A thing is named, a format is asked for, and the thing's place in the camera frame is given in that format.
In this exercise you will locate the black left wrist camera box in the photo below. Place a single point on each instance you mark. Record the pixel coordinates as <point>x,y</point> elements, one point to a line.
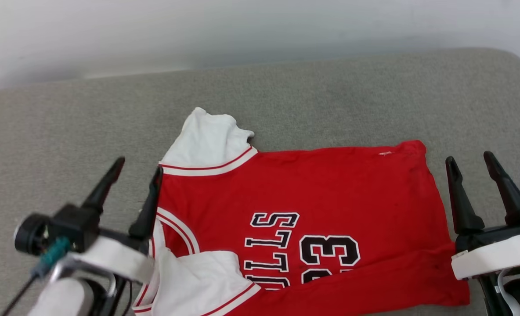
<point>75,226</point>

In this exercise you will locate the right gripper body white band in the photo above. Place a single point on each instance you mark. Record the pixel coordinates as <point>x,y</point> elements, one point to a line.
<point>497,254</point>

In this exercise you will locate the red white basketball jersey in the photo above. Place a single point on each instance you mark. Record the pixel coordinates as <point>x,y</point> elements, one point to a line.
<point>330,193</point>

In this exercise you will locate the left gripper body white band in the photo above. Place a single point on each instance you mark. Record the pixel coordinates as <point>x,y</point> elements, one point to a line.
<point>119,259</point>

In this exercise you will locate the grey fabric sofa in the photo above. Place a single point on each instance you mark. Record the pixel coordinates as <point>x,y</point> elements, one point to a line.
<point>330,101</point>

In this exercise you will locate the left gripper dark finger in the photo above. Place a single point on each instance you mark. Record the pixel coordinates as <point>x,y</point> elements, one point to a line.
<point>148,215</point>
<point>104,188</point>

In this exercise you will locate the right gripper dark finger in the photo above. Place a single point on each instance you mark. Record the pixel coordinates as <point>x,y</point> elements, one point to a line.
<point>510,197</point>
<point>464,206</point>

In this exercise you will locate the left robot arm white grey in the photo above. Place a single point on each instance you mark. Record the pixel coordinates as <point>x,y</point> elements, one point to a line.
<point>62,298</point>

